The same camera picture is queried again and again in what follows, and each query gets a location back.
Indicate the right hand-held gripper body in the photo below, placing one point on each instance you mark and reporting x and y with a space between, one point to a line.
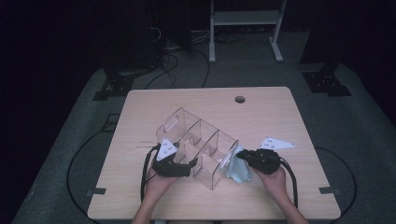
266 160

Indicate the light blue cloth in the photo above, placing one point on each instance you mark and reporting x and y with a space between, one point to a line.
239 172

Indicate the person's left hand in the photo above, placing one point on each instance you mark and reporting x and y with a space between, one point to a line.
157 185

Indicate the white metal stand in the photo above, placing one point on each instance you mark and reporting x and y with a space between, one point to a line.
246 17

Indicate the clear plastic organizer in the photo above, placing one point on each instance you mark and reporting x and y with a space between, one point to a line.
199 140

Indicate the black stand base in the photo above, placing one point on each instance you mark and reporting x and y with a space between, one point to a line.
325 82
115 87

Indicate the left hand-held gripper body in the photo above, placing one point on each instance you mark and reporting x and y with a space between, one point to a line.
169 169

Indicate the person's right hand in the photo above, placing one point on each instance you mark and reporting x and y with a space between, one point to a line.
275 183

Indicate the black tape strip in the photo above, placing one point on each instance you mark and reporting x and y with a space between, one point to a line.
328 190
98 191

